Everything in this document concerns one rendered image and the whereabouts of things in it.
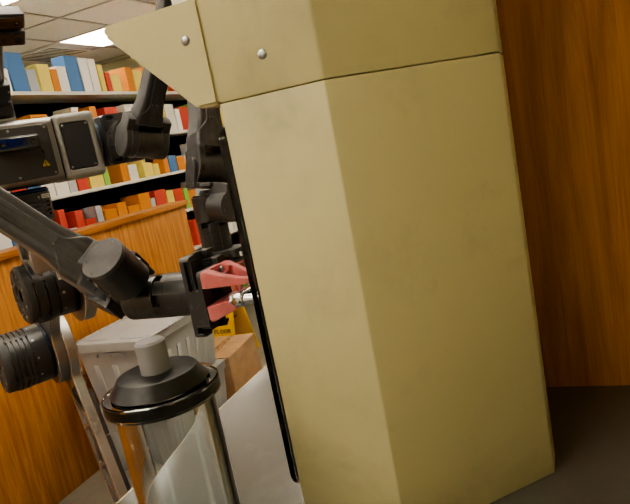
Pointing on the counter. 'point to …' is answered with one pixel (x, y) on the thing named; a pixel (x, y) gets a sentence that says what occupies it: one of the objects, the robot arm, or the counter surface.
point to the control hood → (171, 50)
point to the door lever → (242, 297)
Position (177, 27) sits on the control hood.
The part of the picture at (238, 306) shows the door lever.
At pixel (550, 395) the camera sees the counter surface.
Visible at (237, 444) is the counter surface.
